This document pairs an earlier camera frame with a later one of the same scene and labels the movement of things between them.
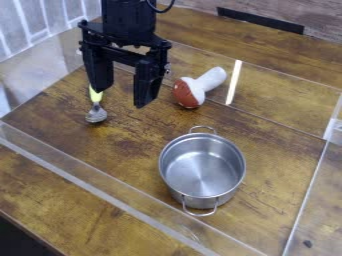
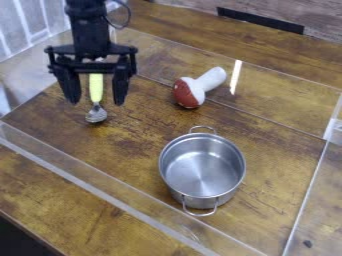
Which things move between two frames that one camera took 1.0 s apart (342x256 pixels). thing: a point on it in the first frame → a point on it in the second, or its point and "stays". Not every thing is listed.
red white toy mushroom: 190,90 stays
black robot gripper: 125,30 → 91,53
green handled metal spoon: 97,114 stays
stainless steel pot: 202,167 stays
